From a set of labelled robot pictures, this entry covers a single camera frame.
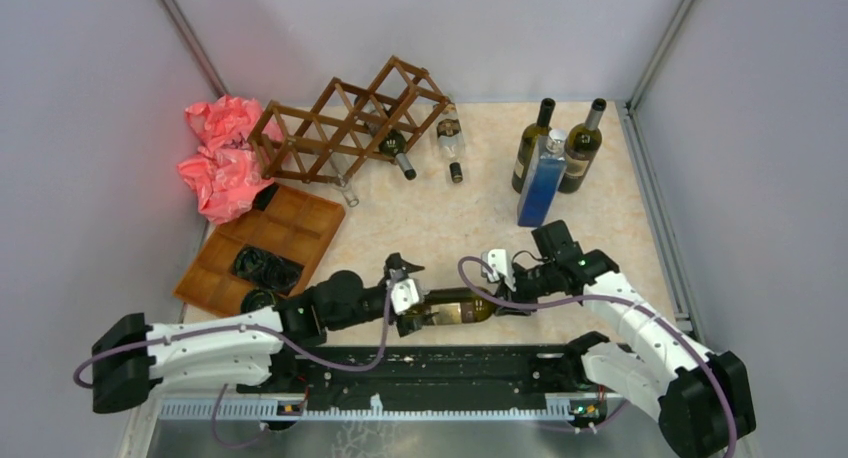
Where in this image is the dark green wine bottle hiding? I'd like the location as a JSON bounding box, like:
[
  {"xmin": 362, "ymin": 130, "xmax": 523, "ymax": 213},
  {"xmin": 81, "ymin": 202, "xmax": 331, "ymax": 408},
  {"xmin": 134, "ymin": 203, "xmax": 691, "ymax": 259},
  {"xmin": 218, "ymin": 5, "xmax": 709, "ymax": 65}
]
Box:
[
  {"xmin": 424, "ymin": 287, "xmax": 496, "ymax": 326},
  {"xmin": 354, "ymin": 97, "xmax": 417, "ymax": 181}
]

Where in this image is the blue square glass bottle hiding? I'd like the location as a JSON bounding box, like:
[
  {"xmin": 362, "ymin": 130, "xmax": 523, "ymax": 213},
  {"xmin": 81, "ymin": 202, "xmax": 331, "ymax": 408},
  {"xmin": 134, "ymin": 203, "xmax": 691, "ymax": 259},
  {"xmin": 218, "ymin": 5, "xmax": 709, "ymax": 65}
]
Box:
[{"xmin": 517, "ymin": 129, "xmax": 567, "ymax": 228}]

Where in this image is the clear glass bottle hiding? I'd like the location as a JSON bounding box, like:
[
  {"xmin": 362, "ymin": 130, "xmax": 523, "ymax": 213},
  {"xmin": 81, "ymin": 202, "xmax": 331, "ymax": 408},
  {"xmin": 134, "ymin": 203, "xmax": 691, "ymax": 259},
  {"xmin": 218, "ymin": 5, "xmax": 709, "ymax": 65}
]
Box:
[{"xmin": 329, "ymin": 153, "xmax": 360, "ymax": 208}]

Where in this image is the dark green wine bottle front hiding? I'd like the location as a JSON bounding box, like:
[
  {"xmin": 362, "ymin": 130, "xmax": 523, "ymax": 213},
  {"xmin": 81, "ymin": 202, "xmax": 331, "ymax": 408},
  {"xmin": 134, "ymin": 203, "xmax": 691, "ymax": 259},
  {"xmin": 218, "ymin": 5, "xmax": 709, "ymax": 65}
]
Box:
[{"xmin": 354, "ymin": 97, "xmax": 417, "ymax": 181}]

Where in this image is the brown wooden wine rack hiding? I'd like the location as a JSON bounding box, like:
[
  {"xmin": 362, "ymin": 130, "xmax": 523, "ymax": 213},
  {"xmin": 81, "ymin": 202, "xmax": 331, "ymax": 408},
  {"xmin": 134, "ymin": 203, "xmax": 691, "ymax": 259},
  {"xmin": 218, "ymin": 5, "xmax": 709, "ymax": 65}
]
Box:
[{"xmin": 248, "ymin": 56, "xmax": 450, "ymax": 184}]

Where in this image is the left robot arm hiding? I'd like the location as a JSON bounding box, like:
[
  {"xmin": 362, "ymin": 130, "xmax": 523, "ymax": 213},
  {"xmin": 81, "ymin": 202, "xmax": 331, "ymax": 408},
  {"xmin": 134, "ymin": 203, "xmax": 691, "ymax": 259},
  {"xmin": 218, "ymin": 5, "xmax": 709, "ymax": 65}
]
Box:
[{"xmin": 72, "ymin": 253, "xmax": 425, "ymax": 414}]

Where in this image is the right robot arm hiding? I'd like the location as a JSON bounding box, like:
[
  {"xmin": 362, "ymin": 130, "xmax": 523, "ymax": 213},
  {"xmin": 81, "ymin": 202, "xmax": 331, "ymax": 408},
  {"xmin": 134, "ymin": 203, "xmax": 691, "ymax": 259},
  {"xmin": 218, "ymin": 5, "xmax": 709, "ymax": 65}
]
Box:
[{"xmin": 481, "ymin": 220, "xmax": 757, "ymax": 457}]

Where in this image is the dark wine bottle back left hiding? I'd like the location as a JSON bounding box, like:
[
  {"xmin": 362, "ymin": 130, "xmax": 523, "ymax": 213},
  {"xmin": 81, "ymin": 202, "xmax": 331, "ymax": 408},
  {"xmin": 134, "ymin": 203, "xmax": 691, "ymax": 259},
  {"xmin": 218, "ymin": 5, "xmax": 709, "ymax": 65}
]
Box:
[{"xmin": 511, "ymin": 98, "xmax": 556, "ymax": 193}]

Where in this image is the dark wine bottle back right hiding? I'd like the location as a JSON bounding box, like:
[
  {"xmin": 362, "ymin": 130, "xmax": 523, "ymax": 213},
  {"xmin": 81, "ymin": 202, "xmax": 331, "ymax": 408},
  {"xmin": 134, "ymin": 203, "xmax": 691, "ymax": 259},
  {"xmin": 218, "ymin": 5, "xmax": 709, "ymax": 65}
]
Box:
[{"xmin": 558, "ymin": 98, "xmax": 607, "ymax": 194}]

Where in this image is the clear labelled liquor bottle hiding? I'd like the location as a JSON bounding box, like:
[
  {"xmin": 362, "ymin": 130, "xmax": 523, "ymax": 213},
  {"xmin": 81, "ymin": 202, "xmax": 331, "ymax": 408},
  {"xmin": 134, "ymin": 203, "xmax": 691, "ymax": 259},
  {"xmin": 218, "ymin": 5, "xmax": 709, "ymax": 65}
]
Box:
[{"xmin": 436, "ymin": 101, "xmax": 464, "ymax": 184}]

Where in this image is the wooden compartment tray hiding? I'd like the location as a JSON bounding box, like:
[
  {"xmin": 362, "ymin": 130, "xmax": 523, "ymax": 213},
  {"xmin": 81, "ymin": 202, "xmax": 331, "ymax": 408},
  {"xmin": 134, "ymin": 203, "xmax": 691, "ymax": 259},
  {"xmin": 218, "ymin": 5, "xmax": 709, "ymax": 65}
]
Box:
[{"xmin": 174, "ymin": 185, "xmax": 346, "ymax": 317}]

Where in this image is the rolled dark belt lower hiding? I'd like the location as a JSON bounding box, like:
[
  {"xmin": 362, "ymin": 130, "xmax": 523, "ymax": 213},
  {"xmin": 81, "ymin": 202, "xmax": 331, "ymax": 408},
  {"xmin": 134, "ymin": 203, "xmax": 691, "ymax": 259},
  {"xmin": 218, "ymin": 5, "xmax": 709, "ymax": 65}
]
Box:
[{"xmin": 240, "ymin": 288, "xmax": 278, "ymax": 314}]

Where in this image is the rolled dark belt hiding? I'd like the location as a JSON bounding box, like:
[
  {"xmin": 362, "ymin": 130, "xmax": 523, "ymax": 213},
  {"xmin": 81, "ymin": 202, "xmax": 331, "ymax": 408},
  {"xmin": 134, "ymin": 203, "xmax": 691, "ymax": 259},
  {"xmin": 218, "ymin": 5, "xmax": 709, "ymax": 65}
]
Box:
[
  {"xmin": 240, "ymin": 288, "xmax": 278, "ymax": 314},
  {"xmin": 230, "ymin": 245, "xmax": 304, "ymax": 294}
]

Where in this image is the rolled dark belt upper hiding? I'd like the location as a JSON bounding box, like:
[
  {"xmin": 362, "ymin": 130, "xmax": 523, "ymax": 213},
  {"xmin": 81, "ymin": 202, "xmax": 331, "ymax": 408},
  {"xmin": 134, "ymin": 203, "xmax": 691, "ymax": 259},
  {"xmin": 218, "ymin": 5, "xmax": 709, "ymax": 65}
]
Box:
[{"xmin": 230, "ymin": 245, "xmax": 304, "ymax": 294}]

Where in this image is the pink plastic bag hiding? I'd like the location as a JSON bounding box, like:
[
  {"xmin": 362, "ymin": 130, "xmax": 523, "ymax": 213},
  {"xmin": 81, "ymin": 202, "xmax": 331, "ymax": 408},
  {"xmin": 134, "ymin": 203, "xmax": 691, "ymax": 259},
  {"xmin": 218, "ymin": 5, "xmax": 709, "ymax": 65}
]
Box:
[{"xmin": 177, "ymin": 95, "xmax": 272, "ymax": 225}]

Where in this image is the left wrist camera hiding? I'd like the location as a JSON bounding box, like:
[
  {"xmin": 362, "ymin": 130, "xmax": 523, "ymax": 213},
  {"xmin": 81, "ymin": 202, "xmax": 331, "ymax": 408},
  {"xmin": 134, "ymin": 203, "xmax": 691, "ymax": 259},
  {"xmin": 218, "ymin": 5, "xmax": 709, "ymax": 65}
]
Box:
[{"xmin": 390, "ymin": 278, "xmax": 425, "ymax": 316}]

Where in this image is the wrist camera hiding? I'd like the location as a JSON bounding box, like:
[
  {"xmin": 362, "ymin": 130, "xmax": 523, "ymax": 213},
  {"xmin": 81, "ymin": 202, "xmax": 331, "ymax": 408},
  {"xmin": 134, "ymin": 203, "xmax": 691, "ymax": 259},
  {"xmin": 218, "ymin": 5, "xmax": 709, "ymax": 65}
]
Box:
[
  {"xmin": 480, "ymin": 248, "xmax": 516, "ymax": 292},
  {"xmin": 390, "ymin": 278, "xmax": 425, "ymax": 316}
]

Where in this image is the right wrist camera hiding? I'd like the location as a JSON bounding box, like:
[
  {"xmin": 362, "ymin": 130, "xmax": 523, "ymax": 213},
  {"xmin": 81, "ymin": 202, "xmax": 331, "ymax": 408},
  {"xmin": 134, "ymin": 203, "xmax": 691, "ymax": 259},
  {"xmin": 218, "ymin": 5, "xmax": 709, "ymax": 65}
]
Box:
[{"xmin": 480, "ymin": 248, "xmax": 516, "ymax": 292}]

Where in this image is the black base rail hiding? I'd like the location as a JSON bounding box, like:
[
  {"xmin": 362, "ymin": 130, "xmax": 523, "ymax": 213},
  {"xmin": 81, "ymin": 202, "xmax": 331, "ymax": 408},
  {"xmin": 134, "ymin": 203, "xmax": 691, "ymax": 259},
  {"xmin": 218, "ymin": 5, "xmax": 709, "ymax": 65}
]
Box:
[{"xmin": 142, "ymin": 343, "xmax": 737, "ymax": 423}]

